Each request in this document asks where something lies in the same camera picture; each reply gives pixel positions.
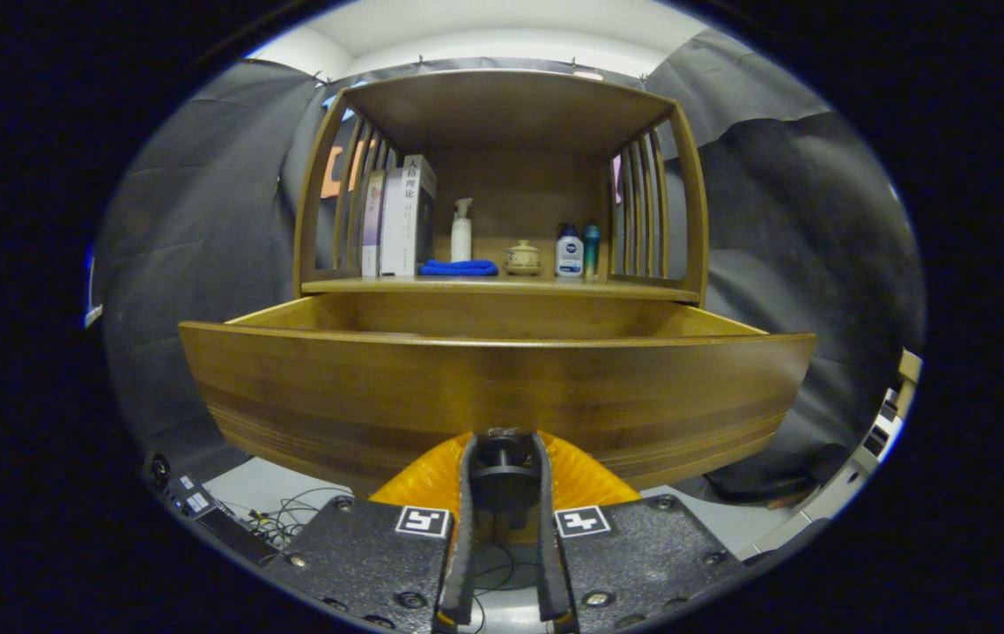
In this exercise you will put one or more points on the black drawer knob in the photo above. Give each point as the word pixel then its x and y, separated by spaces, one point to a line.
pixel 502 484

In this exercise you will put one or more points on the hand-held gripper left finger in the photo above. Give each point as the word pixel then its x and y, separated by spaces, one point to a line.
pixel 465 528

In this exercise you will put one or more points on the thick white book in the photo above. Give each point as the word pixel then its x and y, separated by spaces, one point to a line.
pixel 396 229

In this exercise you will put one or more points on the white side shelf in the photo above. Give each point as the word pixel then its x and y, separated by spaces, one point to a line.
pixel 894 423

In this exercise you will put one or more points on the folded blue cloth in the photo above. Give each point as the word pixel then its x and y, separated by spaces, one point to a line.
pixel 458 268

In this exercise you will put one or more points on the teal slim bottle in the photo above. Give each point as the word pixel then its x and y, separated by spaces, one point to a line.
pixel 591 251

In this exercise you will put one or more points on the wooden cabinet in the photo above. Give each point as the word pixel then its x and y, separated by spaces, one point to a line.
pixel 511 106

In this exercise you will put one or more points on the thin purple book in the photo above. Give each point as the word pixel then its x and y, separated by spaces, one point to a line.
pixel 372 229

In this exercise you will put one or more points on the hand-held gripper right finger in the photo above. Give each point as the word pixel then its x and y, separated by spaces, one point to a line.
pixel 546 528

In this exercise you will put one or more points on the black power strip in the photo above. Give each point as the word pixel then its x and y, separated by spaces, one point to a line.
pixel 220 524

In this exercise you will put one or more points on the white lotion bottle blue cap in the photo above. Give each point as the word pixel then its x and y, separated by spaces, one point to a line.
pixel 569 257

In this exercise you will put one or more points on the white pump bottle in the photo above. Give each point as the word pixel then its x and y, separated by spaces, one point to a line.
pixel 461 242

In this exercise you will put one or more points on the wooden countertop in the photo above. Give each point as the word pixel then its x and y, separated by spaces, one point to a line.
pixel 537 285

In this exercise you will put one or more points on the wooden drawer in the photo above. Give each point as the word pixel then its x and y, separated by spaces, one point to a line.
pixel 502 387

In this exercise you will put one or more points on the cream lidded teacup with saucer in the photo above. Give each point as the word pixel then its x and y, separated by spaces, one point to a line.
pixel 522 258

